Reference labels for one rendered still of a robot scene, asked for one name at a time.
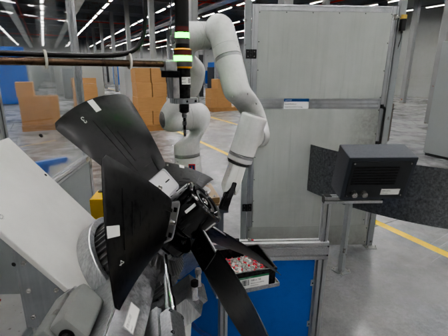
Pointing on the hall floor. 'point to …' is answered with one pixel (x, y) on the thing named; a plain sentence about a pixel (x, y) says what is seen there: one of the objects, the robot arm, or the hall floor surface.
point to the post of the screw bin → (222, 320)
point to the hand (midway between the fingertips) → (225, 203)
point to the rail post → (318, 297)
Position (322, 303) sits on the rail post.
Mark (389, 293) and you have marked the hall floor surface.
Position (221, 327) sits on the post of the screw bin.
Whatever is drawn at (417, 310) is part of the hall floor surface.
